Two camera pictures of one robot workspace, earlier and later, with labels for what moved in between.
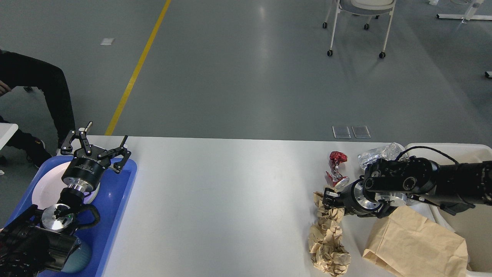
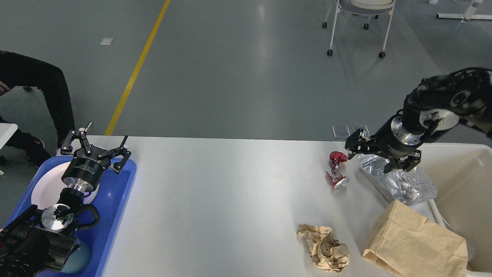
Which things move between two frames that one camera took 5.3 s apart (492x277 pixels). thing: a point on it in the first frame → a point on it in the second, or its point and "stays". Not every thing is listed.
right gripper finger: x=329 y=195 → x=359 y=141
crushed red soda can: x=338 y=181 stays
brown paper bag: x=404 y=242 stays
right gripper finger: x=329 y=203 → x=407 y=164
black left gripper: x=83 y=171 stays
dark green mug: x=79 y=259 stays
